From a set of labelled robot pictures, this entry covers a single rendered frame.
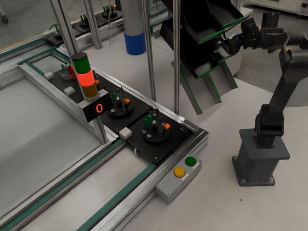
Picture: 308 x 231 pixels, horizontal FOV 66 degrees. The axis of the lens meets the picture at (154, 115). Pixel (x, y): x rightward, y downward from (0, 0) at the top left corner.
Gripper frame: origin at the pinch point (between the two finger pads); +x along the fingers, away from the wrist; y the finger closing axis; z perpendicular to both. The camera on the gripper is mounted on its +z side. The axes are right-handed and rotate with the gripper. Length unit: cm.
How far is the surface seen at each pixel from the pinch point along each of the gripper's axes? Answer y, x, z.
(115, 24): -18, 132, 4
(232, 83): -5.1, 6.8, -25.3
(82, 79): 65, 13, 10
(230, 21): -0.3, 0.9, 7.7
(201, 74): 18.7, 4.0, -8.3
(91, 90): 63, 13, 5
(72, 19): -94, 443, -4
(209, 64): 11.8, 4.9, -7.1
